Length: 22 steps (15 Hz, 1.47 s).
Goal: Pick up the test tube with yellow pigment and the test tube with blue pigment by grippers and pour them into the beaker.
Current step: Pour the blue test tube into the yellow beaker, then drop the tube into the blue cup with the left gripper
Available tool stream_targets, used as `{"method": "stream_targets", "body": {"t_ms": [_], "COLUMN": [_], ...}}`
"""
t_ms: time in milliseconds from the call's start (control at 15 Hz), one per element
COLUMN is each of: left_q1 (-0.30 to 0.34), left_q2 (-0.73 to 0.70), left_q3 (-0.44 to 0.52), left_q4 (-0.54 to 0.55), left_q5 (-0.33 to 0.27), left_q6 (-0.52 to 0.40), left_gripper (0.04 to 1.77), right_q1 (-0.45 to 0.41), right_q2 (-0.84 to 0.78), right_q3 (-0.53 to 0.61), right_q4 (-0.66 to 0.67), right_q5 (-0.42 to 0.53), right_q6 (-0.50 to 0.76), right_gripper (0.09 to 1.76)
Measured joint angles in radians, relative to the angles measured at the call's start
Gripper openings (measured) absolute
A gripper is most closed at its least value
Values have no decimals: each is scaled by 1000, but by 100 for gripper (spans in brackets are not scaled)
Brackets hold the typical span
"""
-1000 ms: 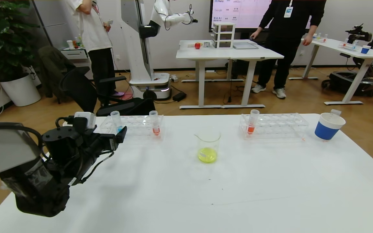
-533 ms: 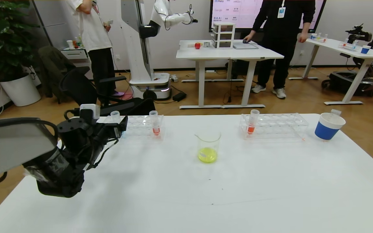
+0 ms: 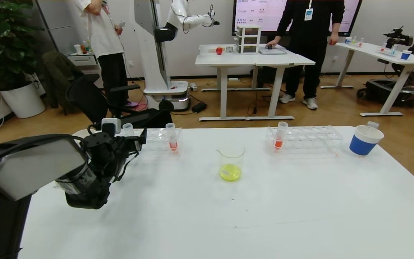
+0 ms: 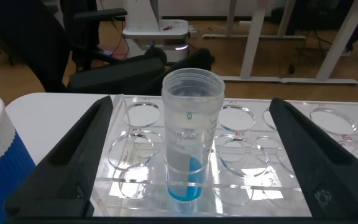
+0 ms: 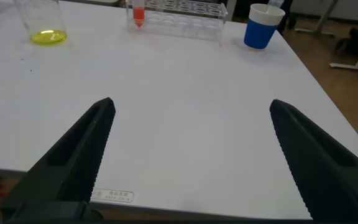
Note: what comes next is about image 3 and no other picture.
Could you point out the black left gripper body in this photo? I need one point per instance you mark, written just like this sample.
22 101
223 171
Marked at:
134 143

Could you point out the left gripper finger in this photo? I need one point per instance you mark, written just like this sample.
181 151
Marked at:
125 139
142 137

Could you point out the blue pigment test tube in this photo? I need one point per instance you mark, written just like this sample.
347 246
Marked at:
128 127

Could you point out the yellow pigment test tube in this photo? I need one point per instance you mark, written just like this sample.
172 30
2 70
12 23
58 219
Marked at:
373 124

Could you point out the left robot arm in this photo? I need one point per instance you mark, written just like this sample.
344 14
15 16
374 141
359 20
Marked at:
31 169

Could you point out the black wheeled robot base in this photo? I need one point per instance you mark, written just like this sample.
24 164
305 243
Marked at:
379 91

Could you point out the black background robot arm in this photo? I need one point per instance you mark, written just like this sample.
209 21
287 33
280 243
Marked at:
397 36

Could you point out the clear acrylic tube rack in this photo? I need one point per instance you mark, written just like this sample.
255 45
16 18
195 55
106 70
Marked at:
307 142
156 142

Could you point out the red pigment test tube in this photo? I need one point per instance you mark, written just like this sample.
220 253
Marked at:
173 145
278 144

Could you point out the glass beaker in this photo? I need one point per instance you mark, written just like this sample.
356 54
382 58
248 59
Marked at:
230 172

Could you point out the black office chair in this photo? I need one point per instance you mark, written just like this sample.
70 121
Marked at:
92 100

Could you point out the black power adapter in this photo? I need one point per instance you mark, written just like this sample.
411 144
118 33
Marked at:
199 107

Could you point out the tall white robot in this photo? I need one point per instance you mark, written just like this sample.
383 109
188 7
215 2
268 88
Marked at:
153 72

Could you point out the white power strip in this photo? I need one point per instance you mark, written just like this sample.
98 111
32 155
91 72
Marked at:
193 86

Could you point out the white drawer cabinet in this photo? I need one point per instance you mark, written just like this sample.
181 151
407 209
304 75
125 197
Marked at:
83 60

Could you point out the dark olive jacket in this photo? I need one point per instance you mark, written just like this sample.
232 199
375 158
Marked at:
58 73

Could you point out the green drink bottle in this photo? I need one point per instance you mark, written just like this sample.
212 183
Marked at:
87 46

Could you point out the small white cup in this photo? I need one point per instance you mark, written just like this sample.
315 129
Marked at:
77 48

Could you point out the person in white shirt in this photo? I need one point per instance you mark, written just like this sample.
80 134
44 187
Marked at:
102 36

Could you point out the white plant pot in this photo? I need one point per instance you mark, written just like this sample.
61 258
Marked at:
23 101

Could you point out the red apple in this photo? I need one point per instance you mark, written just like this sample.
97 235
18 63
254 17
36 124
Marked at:
219 50

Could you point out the small grey box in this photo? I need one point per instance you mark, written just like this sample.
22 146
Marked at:
229 49

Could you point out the white drawer organiser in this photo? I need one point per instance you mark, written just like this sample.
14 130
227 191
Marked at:
248 39

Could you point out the green leafy plant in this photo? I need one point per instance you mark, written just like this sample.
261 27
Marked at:
2 43

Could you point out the grey tray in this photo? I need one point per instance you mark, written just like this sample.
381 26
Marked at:
277 51

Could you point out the person in black clothes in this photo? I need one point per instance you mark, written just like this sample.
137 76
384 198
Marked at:
311 36

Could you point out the white desk with slanted legs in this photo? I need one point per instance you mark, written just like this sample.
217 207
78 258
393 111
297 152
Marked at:
394 59

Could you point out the small blue paper cup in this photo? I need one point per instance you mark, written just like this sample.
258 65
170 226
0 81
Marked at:
404 55

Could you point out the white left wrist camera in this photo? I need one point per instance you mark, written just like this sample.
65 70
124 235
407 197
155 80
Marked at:
111 126

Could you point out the wall display screen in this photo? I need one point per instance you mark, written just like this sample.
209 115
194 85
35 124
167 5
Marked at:
261 14

